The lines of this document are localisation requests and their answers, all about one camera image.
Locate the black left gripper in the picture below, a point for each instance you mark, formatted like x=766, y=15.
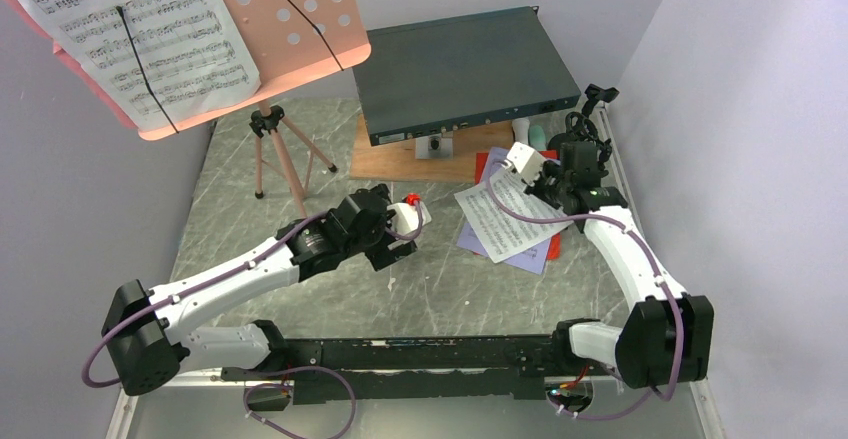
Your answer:
x=381, y=254

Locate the dark rack-mount audio unit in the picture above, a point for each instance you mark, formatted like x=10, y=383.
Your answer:
x=438, y=76

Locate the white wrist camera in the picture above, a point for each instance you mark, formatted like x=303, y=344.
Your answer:
x=408, y=218
x=526, y=162

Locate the black round-base mic stand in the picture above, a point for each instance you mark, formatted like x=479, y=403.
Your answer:
x=594, y=96

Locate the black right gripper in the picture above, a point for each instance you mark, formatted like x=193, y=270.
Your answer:
x=535, y=190

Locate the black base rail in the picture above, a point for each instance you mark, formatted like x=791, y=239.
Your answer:
x=521, y=367

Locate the white sheet music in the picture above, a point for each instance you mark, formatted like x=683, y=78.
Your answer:
x=162, y=62
x=505, y=219

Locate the wooden board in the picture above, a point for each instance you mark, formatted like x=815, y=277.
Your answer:
x=397, y=161

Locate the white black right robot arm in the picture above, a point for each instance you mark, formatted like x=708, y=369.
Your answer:
x=666, y=338

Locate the red sheet music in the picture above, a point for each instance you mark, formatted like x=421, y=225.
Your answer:
x=555, y=244

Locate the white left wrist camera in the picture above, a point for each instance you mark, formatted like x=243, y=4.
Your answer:
x=408, y=218

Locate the white microphone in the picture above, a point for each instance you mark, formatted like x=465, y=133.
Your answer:
x=520, y=127

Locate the black tripod mic stand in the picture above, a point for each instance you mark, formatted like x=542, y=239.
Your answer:
x=580, y=128

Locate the mint green microphone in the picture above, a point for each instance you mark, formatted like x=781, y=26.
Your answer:
x=537, y=138

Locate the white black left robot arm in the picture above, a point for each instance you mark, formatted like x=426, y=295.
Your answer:
x=154, y=334

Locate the grey unit support bracket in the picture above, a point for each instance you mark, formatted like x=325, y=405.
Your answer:
x=435, y=146

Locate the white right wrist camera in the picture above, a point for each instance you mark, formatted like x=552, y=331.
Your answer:
x=526, y=162

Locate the pink music stand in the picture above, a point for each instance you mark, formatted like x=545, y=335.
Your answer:
x=292, y=43

